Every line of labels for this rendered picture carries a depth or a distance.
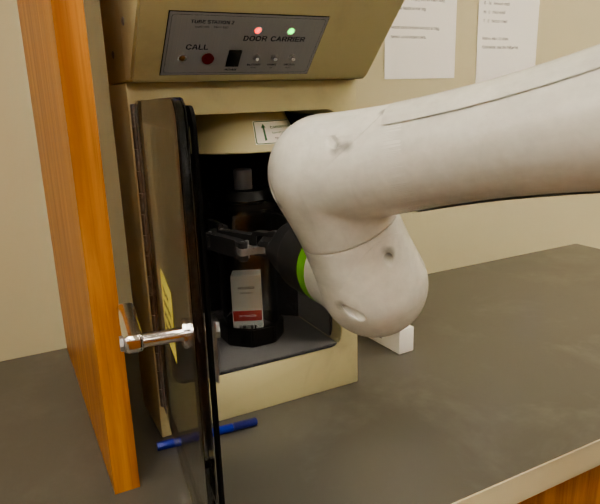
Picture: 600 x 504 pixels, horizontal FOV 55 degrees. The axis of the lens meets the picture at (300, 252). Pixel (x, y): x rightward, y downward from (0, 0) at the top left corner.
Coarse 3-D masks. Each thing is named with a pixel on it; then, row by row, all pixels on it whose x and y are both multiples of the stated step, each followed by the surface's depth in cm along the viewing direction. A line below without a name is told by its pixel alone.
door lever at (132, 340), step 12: (120, 312) 52; (132, 312) 51; (120, 324) 49; (132, 324) 49; (180, 324) 48; (120, 336) 47; (132, 336) 46; (144, 336) 47; (156, 336) 47; (168, 336) 47; (180, 336) 48; (120, 348) 46; (132, 348) 46
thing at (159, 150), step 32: (160, 128) 48; (160, 160) 50; (160, 192) 53; (192, 192) 41; (160, 224) 56; (192, 224) 42; (160, 256) 60; (192, 256) 42; (160, 288) 64; (192, 288) 43; (160, 320) 68; (192, 320) 44; (160, 352) 73; (192, 352) 46; (192, 384) 48; (192, 416) 51; (192, 448) 53; (192, 480) 56
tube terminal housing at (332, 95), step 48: (144, 96) 69; (192, 96) 72; (240, 96) 75; (288, 96) 78; (336, 96) 81; (144, 288) 76; (336, 336) 93; (144, 384) 86; (240, 384) 84; (288, 384) 88; (336, 384) 92
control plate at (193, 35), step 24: (168, 24) 61; (192, 24) 62; (216, 24) 63; (240, 24) 64; (264, 24) 65; (288, 24) 67; (312, 24) 68; (168, 48) 63; (192, 48) 65; (216, 48) 66; (240, 48) 67; (264, 48) 68; (288, 48) 70; (312, 48) 71; (168, 72) 66; (192, 72) 68; (216, 72) 69; (240, 72) 70; (264, 72) 72; (288, 72) 73
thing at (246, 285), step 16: (272, 208) 86; (240, 224) 85; (256, 224) 85; (272, 224) 88; (224, 256) 88; (256, 256) 87; (224, 272) 88; (240, 272) 87; (256, 272) 87; (272, 272) 89; (224, 288) 89; (240, 288) 88; (256, 288) 88; (272, 288) 90; (224, 304) 90; (240, 304) 88; (256, 304) 88; (272, 304) 90; (224, 320) 91; (240, 320) 89; (256, 320) 89; (272, 320) 91
